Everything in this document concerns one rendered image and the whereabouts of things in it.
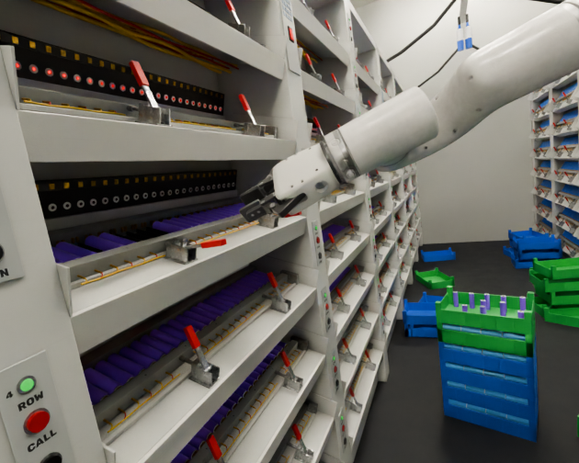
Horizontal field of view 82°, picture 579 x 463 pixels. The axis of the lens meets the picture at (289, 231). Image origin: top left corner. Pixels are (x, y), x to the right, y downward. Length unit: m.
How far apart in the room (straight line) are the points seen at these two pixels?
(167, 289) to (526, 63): 0.55
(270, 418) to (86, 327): 0.48
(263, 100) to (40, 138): 0.61
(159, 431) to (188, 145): 0.38
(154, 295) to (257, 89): 0.62
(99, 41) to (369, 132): 0.49
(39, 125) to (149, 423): 0.37
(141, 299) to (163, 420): 0.17
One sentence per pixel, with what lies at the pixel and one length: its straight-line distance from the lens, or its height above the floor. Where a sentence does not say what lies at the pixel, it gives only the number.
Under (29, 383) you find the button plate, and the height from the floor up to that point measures 0.88.
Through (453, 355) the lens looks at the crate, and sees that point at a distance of 1.50.
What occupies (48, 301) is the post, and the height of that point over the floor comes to 0.94.
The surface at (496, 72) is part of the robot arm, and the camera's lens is 0.56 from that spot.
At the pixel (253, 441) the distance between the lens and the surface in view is 0.74.
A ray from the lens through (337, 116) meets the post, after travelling 1.56.
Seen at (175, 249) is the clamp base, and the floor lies 0.94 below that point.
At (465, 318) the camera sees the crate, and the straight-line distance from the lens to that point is 1.42.
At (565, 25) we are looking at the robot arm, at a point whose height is 1.16.
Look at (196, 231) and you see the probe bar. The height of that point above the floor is 0.96.
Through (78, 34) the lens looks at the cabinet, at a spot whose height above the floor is 1.30.
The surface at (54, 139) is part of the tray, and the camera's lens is 0.40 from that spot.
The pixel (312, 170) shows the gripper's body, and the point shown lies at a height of 1.03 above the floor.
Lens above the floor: 1.02
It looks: 9 degrees down
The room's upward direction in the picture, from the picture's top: 8 degrees counter-clockwise
